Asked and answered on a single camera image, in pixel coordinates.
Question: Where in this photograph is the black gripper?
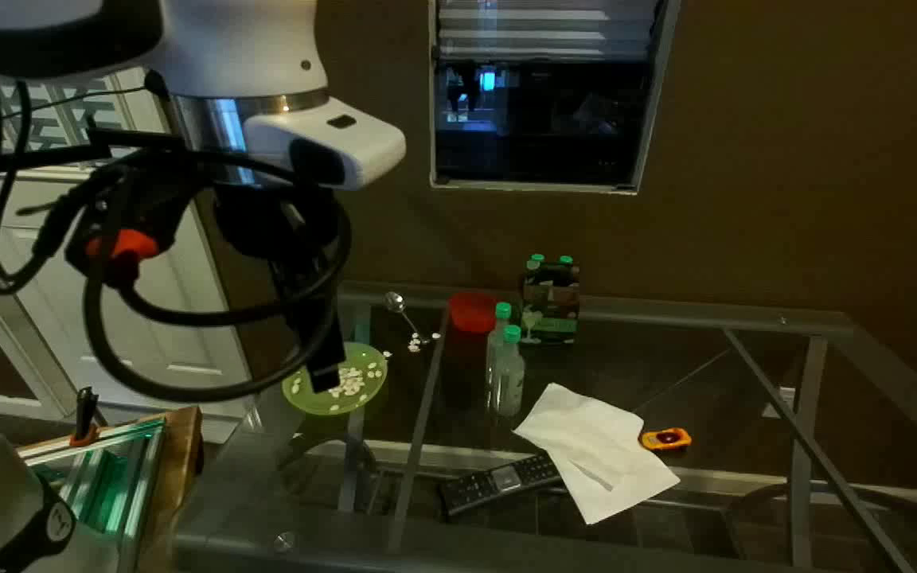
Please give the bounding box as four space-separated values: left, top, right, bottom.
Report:
214 187 345 393

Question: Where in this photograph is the orange toy car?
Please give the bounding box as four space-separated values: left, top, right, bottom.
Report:
639 427 695 453

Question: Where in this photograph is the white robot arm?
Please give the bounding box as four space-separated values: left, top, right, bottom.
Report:
0 0 407 403

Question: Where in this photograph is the green plate with pills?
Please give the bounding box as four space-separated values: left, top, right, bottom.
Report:
279 342 390 418

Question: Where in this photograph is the red plastic cup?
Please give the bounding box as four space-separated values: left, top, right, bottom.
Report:
450 293 496 334

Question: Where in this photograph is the white panel door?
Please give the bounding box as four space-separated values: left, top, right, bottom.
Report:
0 72 248 408

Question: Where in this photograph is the clear bottle green cap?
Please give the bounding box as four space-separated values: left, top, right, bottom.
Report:
485 304 527 418

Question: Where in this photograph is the window with blinds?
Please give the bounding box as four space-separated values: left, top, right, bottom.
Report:
430 0 686 194

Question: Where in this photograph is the green glass shelf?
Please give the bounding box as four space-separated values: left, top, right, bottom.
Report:
20 408 205 573

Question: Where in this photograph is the black remote control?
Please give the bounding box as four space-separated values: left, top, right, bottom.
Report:
438 456 560 519

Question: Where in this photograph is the white paper napkin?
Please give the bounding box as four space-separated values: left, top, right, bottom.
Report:
516 383 680 526

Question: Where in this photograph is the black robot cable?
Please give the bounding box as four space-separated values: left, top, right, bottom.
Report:
0 66 357 406

